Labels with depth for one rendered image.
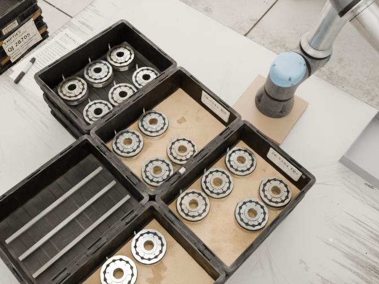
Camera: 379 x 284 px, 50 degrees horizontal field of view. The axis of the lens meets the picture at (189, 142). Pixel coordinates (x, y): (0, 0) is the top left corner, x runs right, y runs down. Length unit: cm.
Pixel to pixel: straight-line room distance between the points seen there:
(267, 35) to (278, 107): 138
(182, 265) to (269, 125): 65
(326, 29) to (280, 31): 152
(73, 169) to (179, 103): 43
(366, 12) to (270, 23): 184
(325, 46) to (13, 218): 115
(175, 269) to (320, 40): 87
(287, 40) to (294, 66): 144
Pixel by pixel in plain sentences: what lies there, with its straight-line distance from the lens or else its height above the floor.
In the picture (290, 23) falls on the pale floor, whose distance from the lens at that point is 302.
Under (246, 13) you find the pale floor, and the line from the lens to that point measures 302.
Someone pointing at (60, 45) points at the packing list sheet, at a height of 70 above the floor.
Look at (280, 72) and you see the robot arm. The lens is 145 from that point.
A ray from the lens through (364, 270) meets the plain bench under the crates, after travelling 150.
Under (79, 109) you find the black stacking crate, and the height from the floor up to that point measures 83.
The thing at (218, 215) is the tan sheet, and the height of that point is 83.
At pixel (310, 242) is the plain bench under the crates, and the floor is 70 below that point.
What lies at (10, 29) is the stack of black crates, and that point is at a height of 50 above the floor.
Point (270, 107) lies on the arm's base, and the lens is 156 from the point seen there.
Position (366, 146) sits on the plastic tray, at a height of 70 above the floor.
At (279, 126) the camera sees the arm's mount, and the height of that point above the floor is 73.
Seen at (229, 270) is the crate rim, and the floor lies 93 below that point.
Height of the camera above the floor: 203
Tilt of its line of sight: 61 degrees down
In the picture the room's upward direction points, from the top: 5 degrees clockwise
